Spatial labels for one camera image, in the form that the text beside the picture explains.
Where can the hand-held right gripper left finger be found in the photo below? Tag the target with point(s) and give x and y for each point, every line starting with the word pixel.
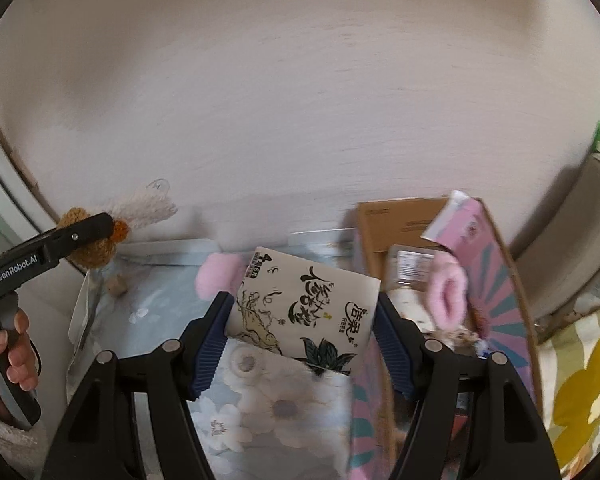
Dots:
pixel 212 355

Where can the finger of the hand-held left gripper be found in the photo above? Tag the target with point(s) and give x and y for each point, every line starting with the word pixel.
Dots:
pixel 82 232

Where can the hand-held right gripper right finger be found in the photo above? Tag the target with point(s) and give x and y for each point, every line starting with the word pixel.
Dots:
pixel 390 355

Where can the brown and white crocheted toy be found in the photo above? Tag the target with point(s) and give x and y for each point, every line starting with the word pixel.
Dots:
pixel 145 210

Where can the cream floral scrunchie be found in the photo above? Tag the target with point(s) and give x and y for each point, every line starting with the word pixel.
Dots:
pixel 462 339

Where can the pink fuzzy wristband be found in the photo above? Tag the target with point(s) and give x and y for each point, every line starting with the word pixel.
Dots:
pixel 445 295

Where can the clear box with white label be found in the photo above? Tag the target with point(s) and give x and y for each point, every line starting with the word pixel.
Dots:
pixel 410 265

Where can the cream tissue pack black print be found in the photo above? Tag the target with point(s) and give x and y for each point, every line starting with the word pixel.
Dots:
pixel 305 300

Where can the pink cardboard box teal rays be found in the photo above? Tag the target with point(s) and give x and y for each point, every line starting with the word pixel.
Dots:
pixel 505 300

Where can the person's left forearm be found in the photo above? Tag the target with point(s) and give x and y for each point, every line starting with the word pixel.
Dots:
pixel 5 440

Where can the person's left hand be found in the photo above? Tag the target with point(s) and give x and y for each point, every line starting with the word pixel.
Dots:
pixel 20 360

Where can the pink fluffy pompom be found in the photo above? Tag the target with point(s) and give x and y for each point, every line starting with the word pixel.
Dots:
pixel 212 272

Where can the blue floral cloth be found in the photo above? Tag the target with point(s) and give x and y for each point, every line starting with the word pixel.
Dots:
pixel 260 425

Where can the yellow floral cloth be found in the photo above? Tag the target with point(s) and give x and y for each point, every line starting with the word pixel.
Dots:
pixel 585 375

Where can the beige sofa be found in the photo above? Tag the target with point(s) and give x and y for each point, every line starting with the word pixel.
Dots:
pixel 570 230

